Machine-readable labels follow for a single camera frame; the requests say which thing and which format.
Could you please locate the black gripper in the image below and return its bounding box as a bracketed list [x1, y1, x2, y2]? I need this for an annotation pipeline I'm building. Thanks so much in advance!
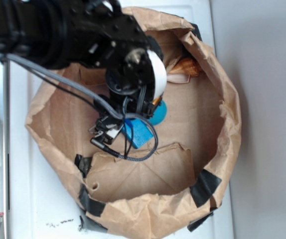
[105, 36, 167, 119]

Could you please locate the blue rectangular block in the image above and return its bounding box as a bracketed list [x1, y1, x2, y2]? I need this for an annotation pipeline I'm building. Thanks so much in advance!
[122, 119, 153, 149]

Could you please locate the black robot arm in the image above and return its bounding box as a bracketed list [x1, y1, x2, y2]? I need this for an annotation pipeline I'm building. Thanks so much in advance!
[0, 0, 166, 118]

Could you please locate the blue dimpled ball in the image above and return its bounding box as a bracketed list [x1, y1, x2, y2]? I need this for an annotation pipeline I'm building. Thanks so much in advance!
[149, 100, 167, 125]

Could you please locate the orange spiral seashell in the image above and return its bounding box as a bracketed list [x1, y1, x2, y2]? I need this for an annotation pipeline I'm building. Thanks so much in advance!
[167, 57, 203, 84]

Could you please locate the brown paper bag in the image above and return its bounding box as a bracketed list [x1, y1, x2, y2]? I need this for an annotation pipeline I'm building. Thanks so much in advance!
[25, 6, 242, 239]

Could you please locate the black tape strip right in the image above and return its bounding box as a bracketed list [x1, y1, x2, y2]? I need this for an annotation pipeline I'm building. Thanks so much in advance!
[187, 169, 222, 232]

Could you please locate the black tape strip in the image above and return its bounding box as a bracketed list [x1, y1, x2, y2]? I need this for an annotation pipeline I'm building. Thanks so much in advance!
[187, 169, 222, 232]
[74, 154, 108, 233]

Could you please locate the black tape strip left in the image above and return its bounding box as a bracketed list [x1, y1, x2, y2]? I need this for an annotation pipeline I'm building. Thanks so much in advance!
[74, 154, 108, 233]

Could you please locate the grey braided cable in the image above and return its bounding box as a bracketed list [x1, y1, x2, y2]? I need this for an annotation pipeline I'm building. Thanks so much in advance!
[5, 54, 159, 160]

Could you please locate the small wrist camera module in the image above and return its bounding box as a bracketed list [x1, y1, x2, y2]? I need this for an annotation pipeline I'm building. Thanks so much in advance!
[88, 116, 124, 149]

